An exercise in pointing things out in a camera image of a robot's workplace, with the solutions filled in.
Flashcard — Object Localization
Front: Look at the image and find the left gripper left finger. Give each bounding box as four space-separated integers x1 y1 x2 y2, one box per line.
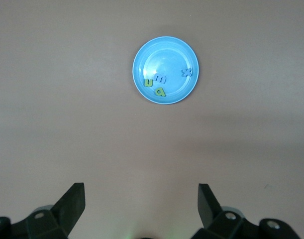
0 182 86 239

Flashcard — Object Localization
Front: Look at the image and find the blue letter m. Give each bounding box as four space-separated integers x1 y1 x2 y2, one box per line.
153 72 167 84

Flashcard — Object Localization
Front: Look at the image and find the brown table cover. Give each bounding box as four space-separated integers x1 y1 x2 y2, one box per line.
0 0 304 239

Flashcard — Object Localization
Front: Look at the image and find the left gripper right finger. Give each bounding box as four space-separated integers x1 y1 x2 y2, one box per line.
191 183 302 239

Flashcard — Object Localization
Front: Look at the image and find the blue plate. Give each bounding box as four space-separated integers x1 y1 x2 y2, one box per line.
132 36 200 105

